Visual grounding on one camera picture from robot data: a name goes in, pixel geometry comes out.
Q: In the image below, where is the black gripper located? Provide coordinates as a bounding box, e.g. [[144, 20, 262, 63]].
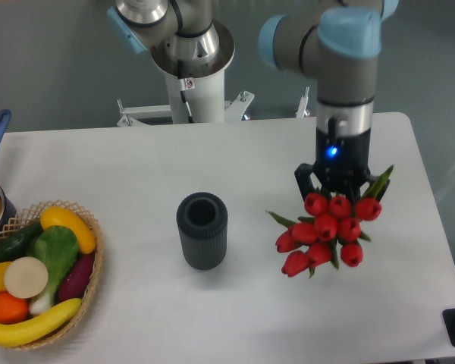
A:
[[294, 128, 390, 202]]

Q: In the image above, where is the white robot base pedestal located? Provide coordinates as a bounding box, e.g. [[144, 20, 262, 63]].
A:
[[150, 20, 235, 124]]

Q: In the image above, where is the yellow banana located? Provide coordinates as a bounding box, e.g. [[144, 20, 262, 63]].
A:
[[0, 298, 82, 347]]

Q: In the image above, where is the orange fruit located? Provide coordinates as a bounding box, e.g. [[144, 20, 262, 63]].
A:
[[0, 292, 29, 325]]

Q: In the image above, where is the purple sweet potato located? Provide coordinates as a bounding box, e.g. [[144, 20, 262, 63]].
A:
[[57, 254, 94, 303]]

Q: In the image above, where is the yellow squash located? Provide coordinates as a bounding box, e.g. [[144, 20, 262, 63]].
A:
[[39, 206, 96, 254]]

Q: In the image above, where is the metal table clamp bracket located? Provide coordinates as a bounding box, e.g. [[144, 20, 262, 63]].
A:
[[116, 90, 255, 127]]

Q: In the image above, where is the green bok choy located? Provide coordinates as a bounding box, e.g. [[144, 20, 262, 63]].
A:
[[26, 226, 79, 316]]

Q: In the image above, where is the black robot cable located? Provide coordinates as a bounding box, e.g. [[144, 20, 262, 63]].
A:
[[176, 59, 196, 124]]

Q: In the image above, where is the woven wicker basket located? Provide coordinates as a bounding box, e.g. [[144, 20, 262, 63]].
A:
[[0, 200, 104, 350]]

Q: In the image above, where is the dark grey ribbed vase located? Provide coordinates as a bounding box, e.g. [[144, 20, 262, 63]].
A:
[[176, 192, 228, 271]]

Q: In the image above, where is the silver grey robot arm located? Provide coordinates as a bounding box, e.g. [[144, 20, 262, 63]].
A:
[[107, 1, 397, 201]]

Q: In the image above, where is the red tulip bouquet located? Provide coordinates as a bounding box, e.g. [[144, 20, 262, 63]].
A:
[[269, 187, 383, 278]]

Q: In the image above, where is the beige round radish slice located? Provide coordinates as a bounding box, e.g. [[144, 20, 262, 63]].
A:
[[4, 256, 49, 299]]

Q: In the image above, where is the green cucumber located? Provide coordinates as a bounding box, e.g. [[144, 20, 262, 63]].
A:
[[0, 222, 43, 263]]

